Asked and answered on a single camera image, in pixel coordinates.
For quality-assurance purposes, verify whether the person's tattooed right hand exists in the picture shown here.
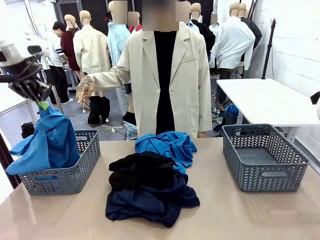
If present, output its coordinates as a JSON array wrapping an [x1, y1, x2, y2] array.
[[75, 75, 96, 105]]

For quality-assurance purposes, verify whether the black garment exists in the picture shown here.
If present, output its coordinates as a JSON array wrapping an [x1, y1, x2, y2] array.
[[108, 151, 176, 193]]

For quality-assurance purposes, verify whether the man in white jersey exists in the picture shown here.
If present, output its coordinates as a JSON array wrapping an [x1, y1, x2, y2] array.
[[46, 21, 75, 105]]

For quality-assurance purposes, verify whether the mannequin in cream jacket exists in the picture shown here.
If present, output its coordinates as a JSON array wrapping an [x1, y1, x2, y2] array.
[[72, 9, 112, 111]]

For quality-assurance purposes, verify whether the person in cream coat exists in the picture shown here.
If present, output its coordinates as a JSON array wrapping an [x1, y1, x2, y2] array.
[[87, 0, 213, 140]]

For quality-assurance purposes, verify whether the blue garment on floor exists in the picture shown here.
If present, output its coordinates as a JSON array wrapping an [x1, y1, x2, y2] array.
[[223, 103, 240, 126]]

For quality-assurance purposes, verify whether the bright blue shirt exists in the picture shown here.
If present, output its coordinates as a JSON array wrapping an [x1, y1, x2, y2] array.
[[134, 130, 198, 175], [5, 106, 81, 176]]

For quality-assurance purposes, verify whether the mannequin in turquoise fleece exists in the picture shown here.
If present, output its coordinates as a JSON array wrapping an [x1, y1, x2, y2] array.
[[106, 0, 132, 68]]

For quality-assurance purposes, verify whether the mannequin in maroon top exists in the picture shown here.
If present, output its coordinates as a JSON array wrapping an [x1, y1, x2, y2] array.
[[60, 14, 81, 72]]

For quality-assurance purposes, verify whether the person's right forearm cream sleeve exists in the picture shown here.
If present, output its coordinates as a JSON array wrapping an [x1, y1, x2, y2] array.
[[91, 65, 132, 91]]

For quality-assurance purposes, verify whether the navy blue garment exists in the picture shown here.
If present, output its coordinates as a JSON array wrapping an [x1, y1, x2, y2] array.
[[105, 172, 201, 228]]

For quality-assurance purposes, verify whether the black trousers pile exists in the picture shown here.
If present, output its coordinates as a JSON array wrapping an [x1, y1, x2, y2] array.
[[87, 96, 111, 125]]

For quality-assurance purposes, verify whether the black tripod stand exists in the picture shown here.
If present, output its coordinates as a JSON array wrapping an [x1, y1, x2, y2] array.
[[261, 17, 277, 80]]

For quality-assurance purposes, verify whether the mannequin in white shirt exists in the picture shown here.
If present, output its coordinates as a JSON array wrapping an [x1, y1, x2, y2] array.
[[209, 1, 256, 78]]

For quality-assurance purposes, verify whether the grey plastic lattice basket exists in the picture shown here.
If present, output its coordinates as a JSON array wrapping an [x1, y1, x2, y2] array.
[[13, 129, 102, 196], [221, 123, 310, 193]]

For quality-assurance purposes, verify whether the mannequin in black jacket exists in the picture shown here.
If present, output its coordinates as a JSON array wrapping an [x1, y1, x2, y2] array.
[[189, 2, 216, 56]]

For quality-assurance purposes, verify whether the person's left forearm cream sleeve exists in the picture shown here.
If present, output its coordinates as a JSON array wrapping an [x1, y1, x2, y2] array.
[[197, 87, 213, 133]]

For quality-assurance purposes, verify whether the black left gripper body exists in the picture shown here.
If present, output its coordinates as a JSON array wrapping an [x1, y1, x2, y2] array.
[[0, 59, 53, 102]]

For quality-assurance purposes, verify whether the white rectangular table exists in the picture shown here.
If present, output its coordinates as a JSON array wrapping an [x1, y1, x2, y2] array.
[[216, 78, 320, 148]]

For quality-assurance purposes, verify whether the mannequin in red top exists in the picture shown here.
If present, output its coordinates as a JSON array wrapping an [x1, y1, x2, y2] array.
[[127, 11, 143, 35]]

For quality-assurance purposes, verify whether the mannequin in dark coat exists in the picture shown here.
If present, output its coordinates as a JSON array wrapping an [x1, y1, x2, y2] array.
[[238, 2, 263, 51]]

